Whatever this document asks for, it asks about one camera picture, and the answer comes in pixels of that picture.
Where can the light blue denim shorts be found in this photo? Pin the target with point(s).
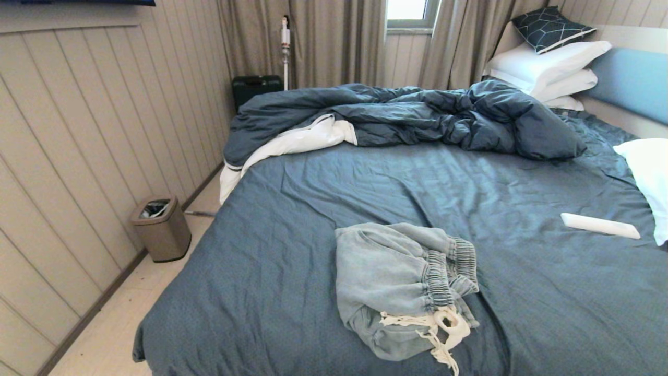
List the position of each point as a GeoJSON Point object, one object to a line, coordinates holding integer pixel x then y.
{"type": "Point", "coordinates": [396, 282]}

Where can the blue bed sheet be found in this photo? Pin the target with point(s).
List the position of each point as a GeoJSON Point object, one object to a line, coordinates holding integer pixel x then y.
{"type": "Point", "coordinates": [313, 235]}

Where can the black hard case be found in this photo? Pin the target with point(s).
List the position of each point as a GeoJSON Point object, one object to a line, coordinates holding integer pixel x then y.
{"type": "Point", "coordinates": [255, 89]}

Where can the dark blue crumpled duvet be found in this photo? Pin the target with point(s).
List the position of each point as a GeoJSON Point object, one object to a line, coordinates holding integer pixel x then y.
{"type": "Point", "coordinates": [443, 115]}

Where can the thin metal rod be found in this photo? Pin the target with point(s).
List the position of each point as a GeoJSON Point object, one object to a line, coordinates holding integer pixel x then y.
{"type": "Point", "coordinates": [201, 213]}

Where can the beige curtain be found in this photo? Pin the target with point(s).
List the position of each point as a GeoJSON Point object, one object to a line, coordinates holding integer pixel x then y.
{"type": "Point", "coordinates": [334, 42]}
{"type": "Point", "coordinates": [459, 42]}

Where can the white stick vacuum cleaner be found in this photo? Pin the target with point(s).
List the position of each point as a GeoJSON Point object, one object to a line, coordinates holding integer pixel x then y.
{"type": "Point", "coordinates": [285, 36]}

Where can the brown trash bin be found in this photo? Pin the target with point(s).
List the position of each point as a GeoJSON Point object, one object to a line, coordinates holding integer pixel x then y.
{"type": "Point", "coordinates": [167, 237]}

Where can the rubbish inside bin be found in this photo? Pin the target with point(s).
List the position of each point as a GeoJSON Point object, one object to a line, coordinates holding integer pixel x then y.
{"type": "Point", "coordinates": [154, 209]}

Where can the white pillow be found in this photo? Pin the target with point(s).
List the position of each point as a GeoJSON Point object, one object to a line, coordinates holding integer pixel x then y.
{"type": "Point", "coordinates": [548, 60]}
{"type": "Point", "coordinates": [569, 83]}
{"type": "Point", "coordinates": [566, 103]}
{"type": "Point", "coordinates": [652, 177]}

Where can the dark patterned cushion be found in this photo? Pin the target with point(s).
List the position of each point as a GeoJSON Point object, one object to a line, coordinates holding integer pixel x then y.
{"type": "Point", "coordinates": [548, 28]}

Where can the white remote control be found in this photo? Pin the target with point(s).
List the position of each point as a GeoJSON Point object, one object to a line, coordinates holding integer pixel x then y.
{"type": "Point", "coordinates": [600, 225]}

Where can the blue headboard cushion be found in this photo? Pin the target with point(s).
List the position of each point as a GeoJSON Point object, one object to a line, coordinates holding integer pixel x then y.
{"type": "Point", "coordinates": [631, 78]}

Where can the beige headboard panel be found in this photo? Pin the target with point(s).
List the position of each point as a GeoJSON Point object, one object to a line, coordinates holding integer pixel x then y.
{"type": "Point", "coordinates": [636, 36]}

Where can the window with grey frame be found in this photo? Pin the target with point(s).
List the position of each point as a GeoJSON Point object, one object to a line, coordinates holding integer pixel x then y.
{"type": "Point", "coordinates": [409, 10]}

